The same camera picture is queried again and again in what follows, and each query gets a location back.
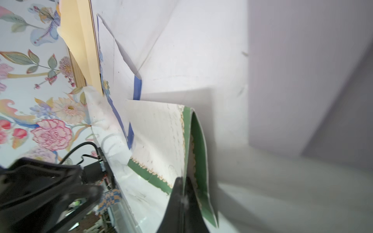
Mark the green floral letter paper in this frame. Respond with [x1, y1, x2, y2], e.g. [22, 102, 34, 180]
[125, 100, 219, 227]

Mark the yellow envelope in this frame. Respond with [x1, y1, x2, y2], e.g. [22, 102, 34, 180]
[57, 0, 103, 94]

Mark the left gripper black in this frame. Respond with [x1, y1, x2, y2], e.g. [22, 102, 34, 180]
[1, 158, 104, 233]

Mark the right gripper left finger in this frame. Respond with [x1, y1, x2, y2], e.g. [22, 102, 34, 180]
[157, 177, 184, 233]

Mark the grey envelope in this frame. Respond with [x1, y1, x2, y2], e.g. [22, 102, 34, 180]
[248, 1, 373, 171]

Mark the blue floral letter paper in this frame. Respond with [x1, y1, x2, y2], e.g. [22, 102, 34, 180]
[91, 1, 178, 148]

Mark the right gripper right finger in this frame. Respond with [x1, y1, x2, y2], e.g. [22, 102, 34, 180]
[183, 177, 209, 233]

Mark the wooden chessboard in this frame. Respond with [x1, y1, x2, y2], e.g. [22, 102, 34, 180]
[69, 50, 86, 87]

